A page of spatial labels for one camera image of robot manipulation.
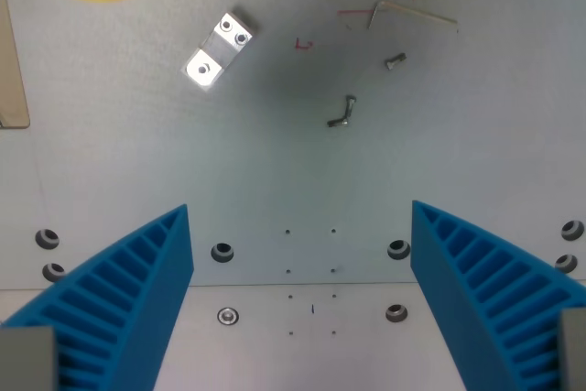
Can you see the aluminium bracket with holes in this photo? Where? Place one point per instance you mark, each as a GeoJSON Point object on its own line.
{"type": "Point", "coordinates": [220, 49]}

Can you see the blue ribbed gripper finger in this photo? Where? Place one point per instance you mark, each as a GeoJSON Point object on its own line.
{"type": "Point", "coordinates": [462, 281]}
{"type": "Point", "coordinates": [137, 290]}

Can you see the silver countersunk screw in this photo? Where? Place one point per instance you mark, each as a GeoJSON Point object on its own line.
{"type": "Point", "coordinates": [227, 316]}

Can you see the thin wooden board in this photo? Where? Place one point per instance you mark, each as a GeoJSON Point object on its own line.
{"type": "Point", "coordinates": [11, 66]}

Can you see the small dark socket screw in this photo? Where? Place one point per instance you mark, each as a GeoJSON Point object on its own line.
{"type": "Point", "coordinates": [350, 105]}
{"type": "Point", "coordinates": [339, 122]}
{"type": "Point", "coordinates": [396, 61]}

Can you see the metal hex allen key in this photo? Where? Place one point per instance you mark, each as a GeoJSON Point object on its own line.
{"type": "Point", "coordinates": [407, 11]}

